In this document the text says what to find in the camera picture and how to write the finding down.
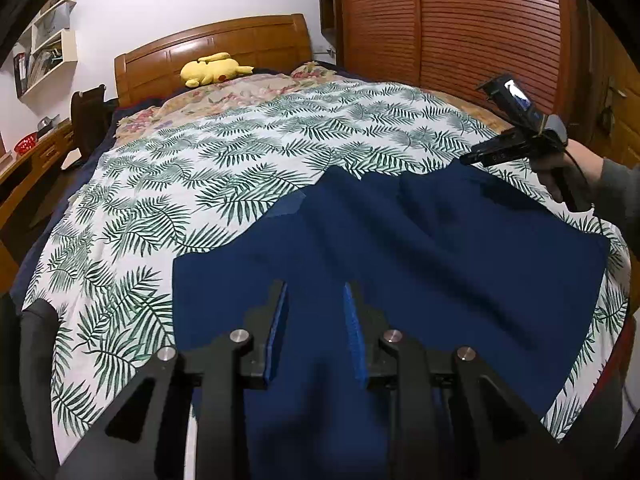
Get person's right hand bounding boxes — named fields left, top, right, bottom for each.
left=560, top=139, right=607, bottom=207

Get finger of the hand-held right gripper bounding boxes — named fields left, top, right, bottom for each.
left=459, top=141, right=503, bottom=167

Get yellow plush toy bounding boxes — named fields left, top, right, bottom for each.
left=180, top=52, right=255, bottom=88

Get leaf print bed sheet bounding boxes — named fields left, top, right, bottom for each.
left=22, top=80, right=631, bottom=466

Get dark grey cloth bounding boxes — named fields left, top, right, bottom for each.
left=0, top=295, right=63, bottom=480

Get wooden desk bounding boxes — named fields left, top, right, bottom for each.
left=0, top=117, right=76, bottom=293

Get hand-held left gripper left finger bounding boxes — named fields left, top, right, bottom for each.
left=57, top=280, right=290, bottom=480

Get wooden louvered wardrobe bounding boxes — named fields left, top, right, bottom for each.
left=317, top=0, right=640, bottom=181

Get wooden headboard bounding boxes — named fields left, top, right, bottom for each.
left=114, top=13, right=313, bottom=107

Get white wall shelf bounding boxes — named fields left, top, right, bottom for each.
left=12, top=0, right=79, bottom=100

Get dark brown chair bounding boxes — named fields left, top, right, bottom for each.
left=70, top=84, right=118, bottom=158

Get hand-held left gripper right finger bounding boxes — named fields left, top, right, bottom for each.
left=342, top=281, right=576, bottom=480

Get floral pillows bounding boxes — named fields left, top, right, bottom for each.
left=115, top=60, right=371, bottom=136

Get blue suit jacket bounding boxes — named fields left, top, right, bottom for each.
left=172, top=160, right=612, bottom=480

